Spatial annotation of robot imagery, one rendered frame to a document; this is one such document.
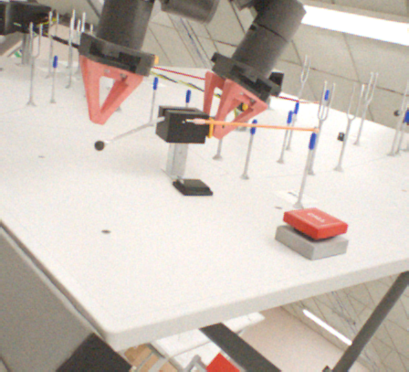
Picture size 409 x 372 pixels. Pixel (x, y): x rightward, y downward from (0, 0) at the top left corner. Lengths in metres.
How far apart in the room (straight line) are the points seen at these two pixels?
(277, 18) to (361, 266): 0.34
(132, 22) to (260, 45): 0.18
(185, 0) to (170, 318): 0.39
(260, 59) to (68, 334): 0.47
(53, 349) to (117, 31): 0.39
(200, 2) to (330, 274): 0.35
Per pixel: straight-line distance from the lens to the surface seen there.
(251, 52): 0.80
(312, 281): 0.59
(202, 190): 0.76
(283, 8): 0.81
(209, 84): 0.83
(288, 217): 0.65
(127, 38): 0.73
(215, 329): 1.16
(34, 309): 0.50
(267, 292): 0.55
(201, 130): 0.79
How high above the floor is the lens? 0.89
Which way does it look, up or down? 14 degrees up
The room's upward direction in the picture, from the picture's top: 44 degrees clockwise
